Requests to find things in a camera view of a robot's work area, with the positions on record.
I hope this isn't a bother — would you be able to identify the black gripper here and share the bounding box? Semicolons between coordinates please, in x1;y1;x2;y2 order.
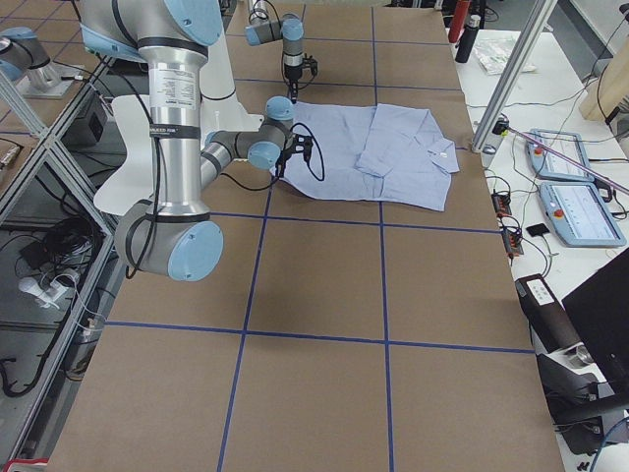
282;56;317;102
275;135;313;179

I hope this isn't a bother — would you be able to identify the light blue striped shirt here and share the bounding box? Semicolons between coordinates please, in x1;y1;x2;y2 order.
284;102;459;211

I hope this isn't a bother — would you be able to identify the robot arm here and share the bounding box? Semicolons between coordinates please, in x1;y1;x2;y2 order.
81;1;313;281
245;0;318;103

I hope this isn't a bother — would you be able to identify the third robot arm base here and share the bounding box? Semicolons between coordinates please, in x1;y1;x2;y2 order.
1;27;73;99

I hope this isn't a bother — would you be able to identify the white chair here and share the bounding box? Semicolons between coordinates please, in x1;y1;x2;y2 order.
93;95;153;216

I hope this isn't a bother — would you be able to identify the red bottle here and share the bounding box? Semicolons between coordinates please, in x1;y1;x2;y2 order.
448;0;471;44

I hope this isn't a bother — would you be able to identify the black water bottle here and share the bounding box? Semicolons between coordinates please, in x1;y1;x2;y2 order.
455;14;482;63

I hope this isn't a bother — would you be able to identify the white grabber stick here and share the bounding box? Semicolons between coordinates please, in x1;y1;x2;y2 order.
508;126;629;195

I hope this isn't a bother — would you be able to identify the upper teach pendant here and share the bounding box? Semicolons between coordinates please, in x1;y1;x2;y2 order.
523;128;597;182

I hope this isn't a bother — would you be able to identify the teach pendant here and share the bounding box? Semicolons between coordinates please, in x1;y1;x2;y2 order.
540;181;626;248
523;128;597;182

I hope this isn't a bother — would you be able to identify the lower teach pendant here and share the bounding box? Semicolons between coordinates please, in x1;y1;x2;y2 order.
540;181;626;248

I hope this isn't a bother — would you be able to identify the black box with label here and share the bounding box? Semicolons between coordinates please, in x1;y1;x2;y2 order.
515;274;582;353

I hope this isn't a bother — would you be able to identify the black monitor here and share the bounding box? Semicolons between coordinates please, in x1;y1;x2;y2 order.
562;251;628;391

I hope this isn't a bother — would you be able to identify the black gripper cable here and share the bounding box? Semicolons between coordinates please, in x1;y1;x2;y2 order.
218;122;326;192

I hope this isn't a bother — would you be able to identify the aluminium frame post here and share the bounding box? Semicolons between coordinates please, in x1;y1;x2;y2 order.
471;0;557;152

